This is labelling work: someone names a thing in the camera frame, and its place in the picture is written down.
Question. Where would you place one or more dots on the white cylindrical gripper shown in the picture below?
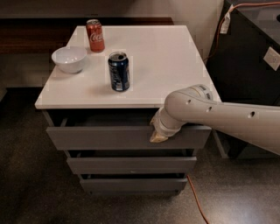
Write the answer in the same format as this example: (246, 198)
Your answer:
(158, 126)

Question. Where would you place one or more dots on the blue pepsi can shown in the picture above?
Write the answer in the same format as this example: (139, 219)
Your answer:
(118, 64)

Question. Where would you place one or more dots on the grey top drawer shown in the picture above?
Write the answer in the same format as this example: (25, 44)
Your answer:
(128, 132)

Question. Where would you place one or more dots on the grey drawer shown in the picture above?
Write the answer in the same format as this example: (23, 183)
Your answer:
(128, 132)
(131, 161)
(168, 184)

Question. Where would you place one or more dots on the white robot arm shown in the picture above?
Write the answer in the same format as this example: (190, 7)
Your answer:
(255, 124)

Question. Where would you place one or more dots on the grey middle drawer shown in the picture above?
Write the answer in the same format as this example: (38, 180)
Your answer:
(131, 161)

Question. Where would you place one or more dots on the grey bottom drawer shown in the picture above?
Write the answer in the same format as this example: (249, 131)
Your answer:
(168, 184)

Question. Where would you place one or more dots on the white-topped grey drawer cabinet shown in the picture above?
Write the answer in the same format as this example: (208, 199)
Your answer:
(161, 59)

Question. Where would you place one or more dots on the red coca-cola can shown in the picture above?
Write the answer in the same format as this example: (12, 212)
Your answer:
(95, 37)

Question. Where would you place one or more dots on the white ceramic bowl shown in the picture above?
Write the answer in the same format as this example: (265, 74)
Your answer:
(70, 59)

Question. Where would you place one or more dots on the white paper tag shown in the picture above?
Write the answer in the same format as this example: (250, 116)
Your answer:
(225, 24)

